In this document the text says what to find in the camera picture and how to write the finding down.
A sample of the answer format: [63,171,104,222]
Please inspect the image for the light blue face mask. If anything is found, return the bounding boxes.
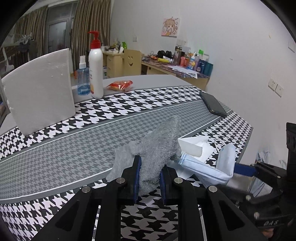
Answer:
[168,140,236,187]

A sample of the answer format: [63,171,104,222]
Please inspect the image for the grey sock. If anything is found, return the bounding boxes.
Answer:
[106,116,181,196]

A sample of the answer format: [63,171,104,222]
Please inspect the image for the white tissue paper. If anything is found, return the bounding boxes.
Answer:
[178,136,214,163]

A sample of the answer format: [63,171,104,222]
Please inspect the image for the black smartphone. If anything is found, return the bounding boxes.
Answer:
[200,92,227,118]

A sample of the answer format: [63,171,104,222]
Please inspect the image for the red snack packet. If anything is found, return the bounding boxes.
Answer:
[107,80,133,92]

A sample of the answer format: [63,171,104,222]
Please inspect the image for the houndstooth table mat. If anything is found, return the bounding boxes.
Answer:
[1,86,253,240]

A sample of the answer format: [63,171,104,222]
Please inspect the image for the blue spray bottle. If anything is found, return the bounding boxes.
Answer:
[76,55,90,95]

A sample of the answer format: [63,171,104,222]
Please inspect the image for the white papers on desk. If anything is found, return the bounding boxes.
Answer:
[168,65,198,79]

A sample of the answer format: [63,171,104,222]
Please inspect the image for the white pump lotion bottle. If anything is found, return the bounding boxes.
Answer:
[88,31,104,99]

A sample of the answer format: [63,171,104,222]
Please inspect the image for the blue box on desk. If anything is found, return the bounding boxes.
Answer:
[197,60,213,77]

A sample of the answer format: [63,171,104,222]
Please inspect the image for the wooden desk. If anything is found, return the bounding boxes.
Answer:
[103,52,210,90]

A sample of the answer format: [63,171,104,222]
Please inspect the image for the wooden smiley chair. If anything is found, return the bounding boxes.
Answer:
[123,49,142,76]

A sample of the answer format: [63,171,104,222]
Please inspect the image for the white foam box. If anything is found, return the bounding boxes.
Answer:
[1,49,75,136]

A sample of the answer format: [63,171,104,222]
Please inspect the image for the anime girl poster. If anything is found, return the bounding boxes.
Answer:
[161,17,181,38]

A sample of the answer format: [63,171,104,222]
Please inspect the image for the brown curtain right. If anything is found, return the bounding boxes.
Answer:
[71,0,111,70]

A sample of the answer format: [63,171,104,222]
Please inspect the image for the brown curtain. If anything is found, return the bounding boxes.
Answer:
[71,0,111,70]
[14,6,48,60]

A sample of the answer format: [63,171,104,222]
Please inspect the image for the balcony glass door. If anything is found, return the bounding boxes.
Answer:
[45,1,78,54]

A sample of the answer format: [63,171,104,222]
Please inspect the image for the brown curtain left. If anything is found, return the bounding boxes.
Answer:
[14,6,48,60]

